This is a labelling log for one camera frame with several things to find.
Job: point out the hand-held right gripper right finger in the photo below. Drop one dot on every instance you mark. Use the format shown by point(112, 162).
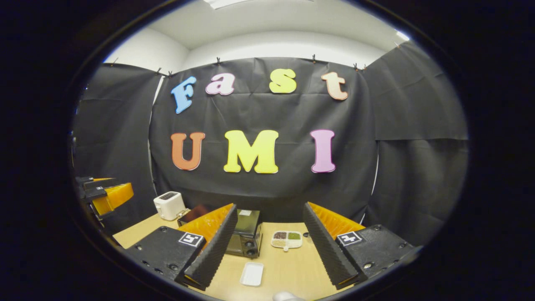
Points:
point(326, 251)

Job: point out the black electric oven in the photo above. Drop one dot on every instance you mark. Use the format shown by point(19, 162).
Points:
point(246, 234)

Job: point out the white rectangular tray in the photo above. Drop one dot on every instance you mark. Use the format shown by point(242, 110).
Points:
point(252, 274)

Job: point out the white divided snack plate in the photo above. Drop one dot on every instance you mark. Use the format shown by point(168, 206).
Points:
point(286, 241)

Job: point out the small ceiling light panel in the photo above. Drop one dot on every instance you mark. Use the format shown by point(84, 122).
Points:
point(402, 35)

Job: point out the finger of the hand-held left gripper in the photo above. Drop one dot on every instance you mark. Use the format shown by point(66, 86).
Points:
point(115, 195)
point(96, 182)

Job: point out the white toaster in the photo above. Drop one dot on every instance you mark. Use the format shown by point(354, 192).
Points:
point(169, 207)

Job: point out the large ceiling light panel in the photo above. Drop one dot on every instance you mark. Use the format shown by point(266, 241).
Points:
point(225, 3)

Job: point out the black backdrop cloth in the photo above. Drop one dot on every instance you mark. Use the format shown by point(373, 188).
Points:
point(259, 113)

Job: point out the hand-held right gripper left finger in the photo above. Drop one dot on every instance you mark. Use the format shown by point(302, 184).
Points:
point(213, 251)

